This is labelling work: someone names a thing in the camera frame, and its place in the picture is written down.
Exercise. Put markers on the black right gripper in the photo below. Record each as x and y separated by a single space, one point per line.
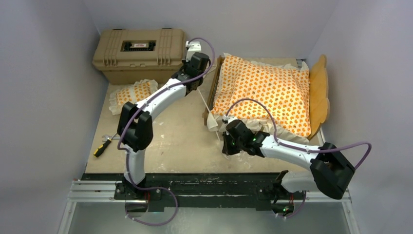
227 149

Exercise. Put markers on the orange patterned white blanket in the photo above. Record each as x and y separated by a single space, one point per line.
266 97

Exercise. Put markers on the wooden pet bed frame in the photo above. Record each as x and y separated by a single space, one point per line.
318 97

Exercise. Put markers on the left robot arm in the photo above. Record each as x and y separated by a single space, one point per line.
136 119

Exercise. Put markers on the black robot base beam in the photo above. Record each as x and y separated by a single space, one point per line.
261 191

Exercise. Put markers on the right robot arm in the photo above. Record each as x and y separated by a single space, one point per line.
330 169

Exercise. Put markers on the small orange patterned pillow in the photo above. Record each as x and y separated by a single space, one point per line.
133 93

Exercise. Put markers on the tan plastic tool case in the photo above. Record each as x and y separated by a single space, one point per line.
126 56

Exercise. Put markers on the silver open-end wrench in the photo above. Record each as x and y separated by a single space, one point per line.
109 137

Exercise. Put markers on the yellow black screwdriver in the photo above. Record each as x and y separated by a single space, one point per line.
101 149

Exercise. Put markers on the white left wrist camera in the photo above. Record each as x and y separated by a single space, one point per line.
192 47

